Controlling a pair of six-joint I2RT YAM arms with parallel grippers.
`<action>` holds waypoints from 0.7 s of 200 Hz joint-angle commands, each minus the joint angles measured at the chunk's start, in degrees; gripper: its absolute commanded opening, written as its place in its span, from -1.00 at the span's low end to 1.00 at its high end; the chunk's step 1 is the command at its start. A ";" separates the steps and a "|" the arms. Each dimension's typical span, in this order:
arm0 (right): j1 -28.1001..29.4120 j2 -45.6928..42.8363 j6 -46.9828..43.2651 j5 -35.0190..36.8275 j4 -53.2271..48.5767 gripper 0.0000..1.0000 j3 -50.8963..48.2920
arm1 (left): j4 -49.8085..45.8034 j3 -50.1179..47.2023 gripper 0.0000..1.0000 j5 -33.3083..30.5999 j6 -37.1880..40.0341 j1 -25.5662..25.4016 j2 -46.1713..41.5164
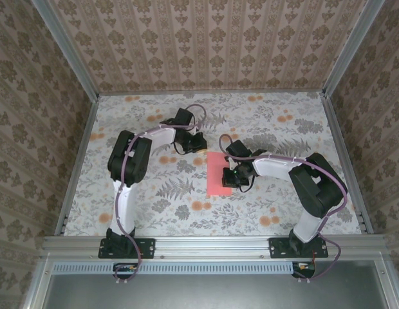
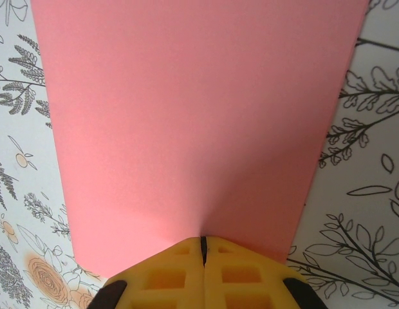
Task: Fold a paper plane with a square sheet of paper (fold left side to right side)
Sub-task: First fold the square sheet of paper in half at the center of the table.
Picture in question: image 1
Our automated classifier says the aluminium frame post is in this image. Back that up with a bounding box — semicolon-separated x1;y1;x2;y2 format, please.
321;0;387;97
30;0;100;102

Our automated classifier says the black connector board with wires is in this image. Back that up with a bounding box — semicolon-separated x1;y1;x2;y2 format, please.
292;261;317;278
113;262;138;279

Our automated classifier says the pink cloth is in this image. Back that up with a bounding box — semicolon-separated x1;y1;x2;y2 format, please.
206;151;234;196

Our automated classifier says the grey metal panel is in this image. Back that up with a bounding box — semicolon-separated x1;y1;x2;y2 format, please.
22;257;399;309

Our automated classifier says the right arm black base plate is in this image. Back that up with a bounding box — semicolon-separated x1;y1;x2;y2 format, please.
268;237;329;259

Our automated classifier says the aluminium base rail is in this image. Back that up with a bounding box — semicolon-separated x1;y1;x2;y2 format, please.
40;235;392;260

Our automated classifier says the aluminium side rail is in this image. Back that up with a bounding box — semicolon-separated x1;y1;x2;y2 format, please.
54;96;100;238
321;93;376;236

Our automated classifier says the grey slotted cable duct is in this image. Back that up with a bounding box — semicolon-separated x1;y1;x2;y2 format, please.
53;261;295;275

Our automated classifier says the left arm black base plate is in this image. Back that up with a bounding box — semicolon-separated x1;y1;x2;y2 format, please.
98;237;156;259

